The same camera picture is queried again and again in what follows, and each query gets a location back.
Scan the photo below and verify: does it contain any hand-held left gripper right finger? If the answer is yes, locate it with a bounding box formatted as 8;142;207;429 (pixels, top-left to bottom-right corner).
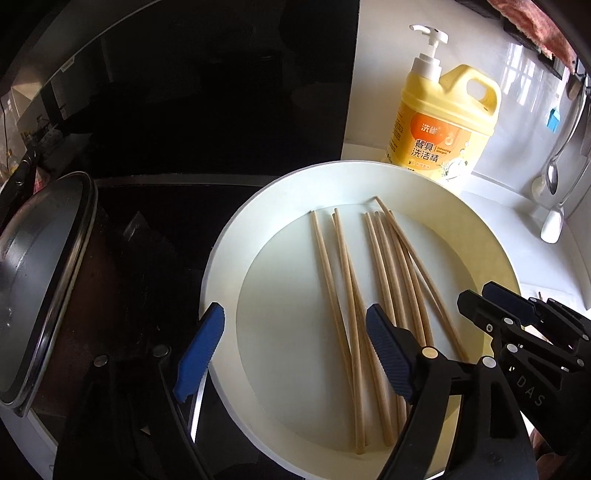
367;303;539;480

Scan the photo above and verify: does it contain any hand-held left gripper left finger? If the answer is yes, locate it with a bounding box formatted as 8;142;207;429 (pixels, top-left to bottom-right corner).
53;302;225;480

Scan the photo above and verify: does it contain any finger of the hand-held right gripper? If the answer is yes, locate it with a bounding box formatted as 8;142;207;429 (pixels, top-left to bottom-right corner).
482;281;591;356
457;290;525;356

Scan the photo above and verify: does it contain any bundle of wooden chopsticks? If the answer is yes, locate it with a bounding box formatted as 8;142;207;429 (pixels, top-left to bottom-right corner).
309;196;472;455

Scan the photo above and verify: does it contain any white plastic basin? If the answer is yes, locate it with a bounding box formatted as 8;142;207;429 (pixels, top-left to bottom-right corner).
199;161;522;467

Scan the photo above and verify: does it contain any steel spatula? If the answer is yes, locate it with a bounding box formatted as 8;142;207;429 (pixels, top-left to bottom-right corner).
540;159;591;244

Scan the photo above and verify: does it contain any steel ladle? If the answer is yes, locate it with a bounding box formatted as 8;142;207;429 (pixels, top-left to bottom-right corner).
546;83;589;195

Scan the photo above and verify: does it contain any yellow detergent pump bottle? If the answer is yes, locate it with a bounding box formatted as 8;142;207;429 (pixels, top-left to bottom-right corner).
387;24;502;192

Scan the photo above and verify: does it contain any steel pot with lid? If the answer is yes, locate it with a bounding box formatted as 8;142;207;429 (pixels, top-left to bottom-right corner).
0;172;100;418

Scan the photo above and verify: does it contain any black stove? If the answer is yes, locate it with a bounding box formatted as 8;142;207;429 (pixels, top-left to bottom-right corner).
0;0;361;480

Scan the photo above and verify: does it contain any red cloth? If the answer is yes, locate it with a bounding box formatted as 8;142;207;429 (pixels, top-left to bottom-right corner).
487;0;578;70

